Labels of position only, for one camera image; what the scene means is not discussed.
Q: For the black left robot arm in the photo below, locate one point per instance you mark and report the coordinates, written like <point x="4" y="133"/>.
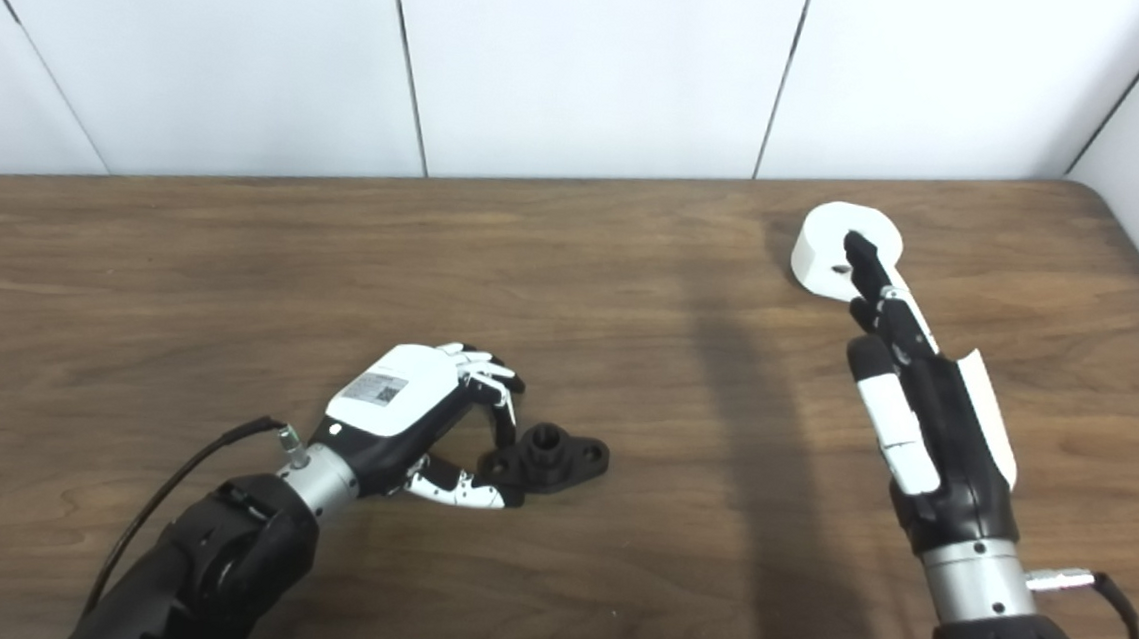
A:
<point x="212" y="555"/>

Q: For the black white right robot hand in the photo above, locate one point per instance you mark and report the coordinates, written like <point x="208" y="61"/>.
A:
<point x="933" y="425"/>

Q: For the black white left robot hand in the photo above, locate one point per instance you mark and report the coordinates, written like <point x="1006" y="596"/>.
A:
<point x="393" y="402"/>

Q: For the black plastic holder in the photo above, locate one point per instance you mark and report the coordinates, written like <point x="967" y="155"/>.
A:
<point x="550" y="458"/>

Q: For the round white plastic piece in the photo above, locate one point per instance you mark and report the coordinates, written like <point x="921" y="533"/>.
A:
<point x="820" y="242"/>

